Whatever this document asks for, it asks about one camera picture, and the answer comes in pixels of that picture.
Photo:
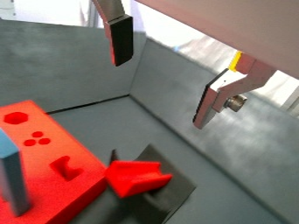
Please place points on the black curved fixture stand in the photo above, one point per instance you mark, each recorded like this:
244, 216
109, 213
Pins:
153, 207

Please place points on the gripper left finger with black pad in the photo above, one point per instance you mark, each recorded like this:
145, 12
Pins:
119, 30

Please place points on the blue arch peg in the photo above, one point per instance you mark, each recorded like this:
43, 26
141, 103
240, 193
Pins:
13, 185

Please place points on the red arch object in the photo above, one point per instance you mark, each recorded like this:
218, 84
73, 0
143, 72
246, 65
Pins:
133, 177

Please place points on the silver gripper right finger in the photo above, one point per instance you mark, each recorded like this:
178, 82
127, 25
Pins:
246, 74

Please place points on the red fixture block with holes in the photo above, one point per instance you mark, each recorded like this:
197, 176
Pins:
63, 174

